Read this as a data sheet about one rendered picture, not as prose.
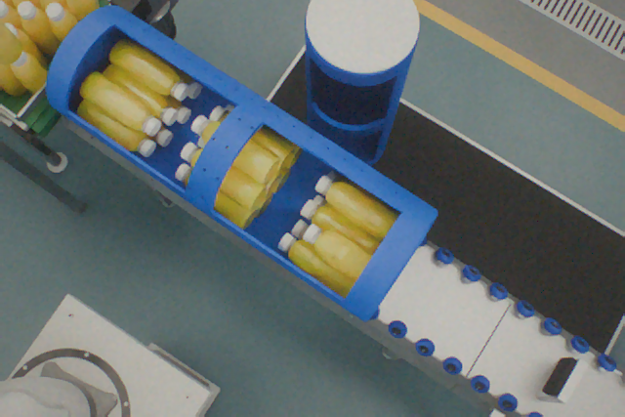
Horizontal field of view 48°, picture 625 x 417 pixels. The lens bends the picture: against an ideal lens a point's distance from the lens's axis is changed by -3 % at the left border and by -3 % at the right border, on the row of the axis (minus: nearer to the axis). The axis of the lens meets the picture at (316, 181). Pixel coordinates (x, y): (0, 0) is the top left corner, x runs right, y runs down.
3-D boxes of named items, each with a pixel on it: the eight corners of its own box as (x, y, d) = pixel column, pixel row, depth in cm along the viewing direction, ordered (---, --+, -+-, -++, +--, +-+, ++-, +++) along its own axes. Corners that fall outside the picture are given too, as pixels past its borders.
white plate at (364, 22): (296, -20, 180) (296, -17, 181) (318, 81, 173) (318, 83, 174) (403, -37, 181) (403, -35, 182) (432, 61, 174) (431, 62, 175)
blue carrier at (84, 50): (360, 330, 165) (374, 313, 138) (65, 126, 178) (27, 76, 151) (426, 229, 173) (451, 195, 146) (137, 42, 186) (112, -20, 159)
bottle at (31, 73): (34, 103, 186) (6, 74, 168) (28, 79, 188) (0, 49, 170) (60, 95, 187) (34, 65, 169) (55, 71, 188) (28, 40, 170)
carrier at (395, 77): (301, 106, 265) (316, 181, 258) (294, -18, 181) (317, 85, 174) (377, 92, 267) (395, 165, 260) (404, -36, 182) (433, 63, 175)
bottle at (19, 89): (6, 73, 188) (-25, 43, 170) (32, 72, 188) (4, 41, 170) (4, 99, 186) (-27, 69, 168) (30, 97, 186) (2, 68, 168)
